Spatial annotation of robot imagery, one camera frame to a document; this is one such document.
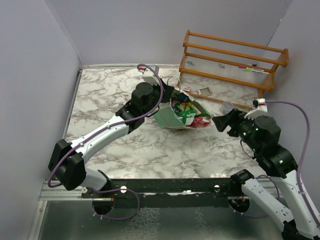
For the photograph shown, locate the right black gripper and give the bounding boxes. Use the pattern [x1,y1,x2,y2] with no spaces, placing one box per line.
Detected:
[212,106,263,153]

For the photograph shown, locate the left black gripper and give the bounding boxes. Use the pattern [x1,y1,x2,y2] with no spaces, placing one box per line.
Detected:
[142,77,174,117]

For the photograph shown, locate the green white paper bag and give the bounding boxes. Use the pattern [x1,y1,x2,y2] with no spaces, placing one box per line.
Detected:
[152,74,213,148]

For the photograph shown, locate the green snack packet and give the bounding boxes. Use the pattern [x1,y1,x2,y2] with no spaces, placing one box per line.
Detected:
[171,101,210,127]

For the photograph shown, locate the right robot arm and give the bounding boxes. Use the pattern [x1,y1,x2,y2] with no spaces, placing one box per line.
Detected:
[212,108,320,240]

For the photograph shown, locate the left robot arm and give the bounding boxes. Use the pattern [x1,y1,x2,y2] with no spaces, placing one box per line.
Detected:
[47,82,175,198]

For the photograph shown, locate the clear plastic cup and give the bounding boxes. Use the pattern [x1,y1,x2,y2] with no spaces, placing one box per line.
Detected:
[220,101,234,114]

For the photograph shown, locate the red white small box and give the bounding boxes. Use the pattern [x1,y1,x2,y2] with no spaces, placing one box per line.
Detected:
[178,85,191,92]

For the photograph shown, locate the red snack packet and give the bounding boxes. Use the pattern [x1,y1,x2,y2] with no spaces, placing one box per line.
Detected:
[188,116,211,128]

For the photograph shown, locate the open white small box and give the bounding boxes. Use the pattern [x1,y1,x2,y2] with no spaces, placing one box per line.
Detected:
[196,87,213,97]

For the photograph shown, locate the wooden shelf rack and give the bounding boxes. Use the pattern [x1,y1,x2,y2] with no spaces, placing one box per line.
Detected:
[177,30,289,109]

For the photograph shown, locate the markers on shelf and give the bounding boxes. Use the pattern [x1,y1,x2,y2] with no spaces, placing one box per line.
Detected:
[238,66,268,74]

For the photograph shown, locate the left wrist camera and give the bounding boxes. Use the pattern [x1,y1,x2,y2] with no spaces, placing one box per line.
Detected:
[138,66,159,85]

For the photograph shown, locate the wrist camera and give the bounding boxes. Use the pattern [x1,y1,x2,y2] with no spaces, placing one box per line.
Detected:
[244,98,268,120]
[138,66,159,85]

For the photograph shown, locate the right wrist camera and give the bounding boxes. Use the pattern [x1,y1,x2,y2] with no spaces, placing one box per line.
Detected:
[244,98,268,120]

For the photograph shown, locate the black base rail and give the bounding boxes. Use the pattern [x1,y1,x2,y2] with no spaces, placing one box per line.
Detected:
[81,169,254,209]

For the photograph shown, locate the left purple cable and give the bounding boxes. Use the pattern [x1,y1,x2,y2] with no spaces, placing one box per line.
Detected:
[47,63,165,188]

